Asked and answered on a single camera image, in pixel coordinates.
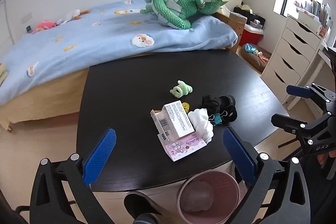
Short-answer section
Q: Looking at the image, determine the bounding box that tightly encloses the white sock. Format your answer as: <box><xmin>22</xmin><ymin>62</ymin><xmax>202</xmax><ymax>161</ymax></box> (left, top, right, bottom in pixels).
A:
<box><xmin>188</xmin><ymin>108</ymin><xmax>214</xmax><ymax>144</ymax></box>

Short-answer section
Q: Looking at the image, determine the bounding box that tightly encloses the row of books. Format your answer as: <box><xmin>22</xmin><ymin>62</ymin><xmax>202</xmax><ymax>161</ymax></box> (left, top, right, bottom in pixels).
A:
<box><xmin>295</xmin><ymin>0</ymin><xmax>332</xmax><ymax>36</ymax></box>

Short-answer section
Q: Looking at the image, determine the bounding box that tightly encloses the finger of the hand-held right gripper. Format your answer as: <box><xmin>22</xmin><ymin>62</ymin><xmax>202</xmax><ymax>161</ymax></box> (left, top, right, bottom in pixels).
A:
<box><xmin>286</xmin><ymin>84</ymin><xmax>336</xmax><ymax>109</ymax></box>
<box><xmin>271</xmin><ymin>112</ymin><xmax>332</xmax><ymax>135</ymax></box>

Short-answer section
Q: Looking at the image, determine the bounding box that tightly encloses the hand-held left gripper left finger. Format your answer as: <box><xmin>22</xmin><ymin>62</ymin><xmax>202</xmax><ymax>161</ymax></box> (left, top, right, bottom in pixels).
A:
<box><xmin>30</xmin><ymin>128</ymin><xmax>117</xmax><ymax>224</ymax></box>

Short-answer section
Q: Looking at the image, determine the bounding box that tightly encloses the green dragon plush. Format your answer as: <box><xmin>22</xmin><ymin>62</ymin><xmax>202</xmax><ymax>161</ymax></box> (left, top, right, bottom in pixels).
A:
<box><xmin>140</xmin><ymin>0</ymin><xmax>228</xmax><ymax>30</ymax></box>

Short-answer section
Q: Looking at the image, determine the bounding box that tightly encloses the person's right hand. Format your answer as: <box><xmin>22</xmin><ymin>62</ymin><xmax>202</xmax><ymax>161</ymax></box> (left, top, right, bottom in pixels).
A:
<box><xmin>317</xmin><ymin>148</ymin><xmax>336</xmax><ymax>165</ymax></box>

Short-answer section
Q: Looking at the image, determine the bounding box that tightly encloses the pink printed packet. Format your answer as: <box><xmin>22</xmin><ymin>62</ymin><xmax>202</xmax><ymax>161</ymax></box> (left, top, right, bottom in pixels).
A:
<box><xmin>157</xmin><ymin>132</ymin><xmax>208</xmax><ymax>162</ymax></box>

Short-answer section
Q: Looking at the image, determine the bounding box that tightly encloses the teal binder clip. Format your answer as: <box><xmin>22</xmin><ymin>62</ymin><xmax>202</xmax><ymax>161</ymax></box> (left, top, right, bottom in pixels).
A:
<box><xmin>209</xmin><ymin>112</ymin><xmax>224</xmax><ymax>126</ymax></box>

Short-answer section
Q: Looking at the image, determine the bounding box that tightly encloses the brown pet bed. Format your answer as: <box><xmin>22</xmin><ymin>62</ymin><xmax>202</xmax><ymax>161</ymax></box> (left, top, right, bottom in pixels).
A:
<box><xmin>240</xmin><ymin>43</ymin><xmax>273</xmax><ymax>73</ymax></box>

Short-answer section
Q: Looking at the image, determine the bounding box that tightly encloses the person's left leg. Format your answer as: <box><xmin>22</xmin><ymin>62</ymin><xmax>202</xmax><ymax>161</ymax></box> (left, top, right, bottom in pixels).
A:
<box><xmin>124</xmin><ymin>192</ymin><xmax>164</xmax><ymax>224</ymax></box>

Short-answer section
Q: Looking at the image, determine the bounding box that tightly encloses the white cardboard box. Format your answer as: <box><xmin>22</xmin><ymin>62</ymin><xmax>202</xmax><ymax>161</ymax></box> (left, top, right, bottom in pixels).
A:
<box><xmin>150</xmin><ymin>100</ymin><xmax>196</xmax><ymax>141</ymax></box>

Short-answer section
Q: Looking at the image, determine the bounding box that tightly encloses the person's right leg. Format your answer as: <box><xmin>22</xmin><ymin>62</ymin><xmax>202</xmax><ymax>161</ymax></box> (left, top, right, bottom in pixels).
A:
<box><xmin>276</xmin><ymin>153</ymin><xmax>336</xmax><ymax>224</ymax></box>

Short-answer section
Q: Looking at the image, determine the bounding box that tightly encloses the white storage box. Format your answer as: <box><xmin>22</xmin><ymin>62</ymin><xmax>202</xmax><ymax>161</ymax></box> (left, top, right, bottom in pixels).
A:
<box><xmin>297</xmin><ymin>9</ymin><xmax>322</xmax><ymax>28</ymax></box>

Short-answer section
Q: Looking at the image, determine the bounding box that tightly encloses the teal soft toy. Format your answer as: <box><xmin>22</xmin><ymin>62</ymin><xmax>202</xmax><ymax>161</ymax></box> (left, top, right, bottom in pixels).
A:
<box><xmin>244</xmin><ymin>43</ymin><xmax>258</xmax><ymax>55</ymax></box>

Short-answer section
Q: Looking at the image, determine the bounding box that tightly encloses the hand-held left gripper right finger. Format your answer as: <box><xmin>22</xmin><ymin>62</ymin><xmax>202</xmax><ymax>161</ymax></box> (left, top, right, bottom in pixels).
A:
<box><xmin>223</xmin><ymin>126</ymin><xmax>311</xmax><ymax>224</ymax></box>

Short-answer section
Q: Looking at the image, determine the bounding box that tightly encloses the bed with blue blanket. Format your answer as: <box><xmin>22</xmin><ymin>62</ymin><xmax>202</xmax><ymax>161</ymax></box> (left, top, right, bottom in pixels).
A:
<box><xmin>0</xmin><ymin>10</ymin><xmax>248</xmax><ymax>132</ymax></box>

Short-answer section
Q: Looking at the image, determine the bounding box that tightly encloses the red cooler box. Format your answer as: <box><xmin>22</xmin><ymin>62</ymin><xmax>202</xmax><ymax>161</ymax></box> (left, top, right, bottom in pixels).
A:
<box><xmin>238</xmin><ymin>24</ymin><xmax>264</xmax><ymax>46</ymax></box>

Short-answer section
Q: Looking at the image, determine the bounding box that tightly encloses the white drawer cabinet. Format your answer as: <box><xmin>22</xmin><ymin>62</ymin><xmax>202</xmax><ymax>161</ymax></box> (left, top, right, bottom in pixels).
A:
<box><xmin>260</xmin><ymin>14</ymin><xmax>324</xmax><ymax>107</ymax></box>

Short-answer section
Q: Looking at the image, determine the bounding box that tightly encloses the person's leg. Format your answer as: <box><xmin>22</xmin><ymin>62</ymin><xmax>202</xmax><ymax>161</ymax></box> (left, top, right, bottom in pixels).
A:
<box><xmin>124</xmin><ymin>192</ymin><xmax>164</xmax><ymax>224</ymax></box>
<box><xmin>276</xmin><ymin>153</ymin><xmax>336</xmax><ymax>224</ymax></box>

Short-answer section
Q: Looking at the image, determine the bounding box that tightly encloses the white duck plush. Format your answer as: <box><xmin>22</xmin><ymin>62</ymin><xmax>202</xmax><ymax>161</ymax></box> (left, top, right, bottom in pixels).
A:
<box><xmin>56</xmin><ymin>9</ymin><xmax>91</xmax><ymax>25</ymax></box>

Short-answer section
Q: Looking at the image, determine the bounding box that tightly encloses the pink waste bin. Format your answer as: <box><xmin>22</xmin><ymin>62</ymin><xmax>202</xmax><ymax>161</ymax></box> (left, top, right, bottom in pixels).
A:
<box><xmin>176</xmin><ymin>171</ymin><xmax>240</xmax><ymax>224</ymax></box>

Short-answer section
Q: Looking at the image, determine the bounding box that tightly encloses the pink plush toy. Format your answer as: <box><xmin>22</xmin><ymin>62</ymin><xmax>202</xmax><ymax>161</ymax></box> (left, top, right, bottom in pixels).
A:
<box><xmin>31</xmin><ymin>21</ymin><xmax>58</xmax><ymax>34</ymax></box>

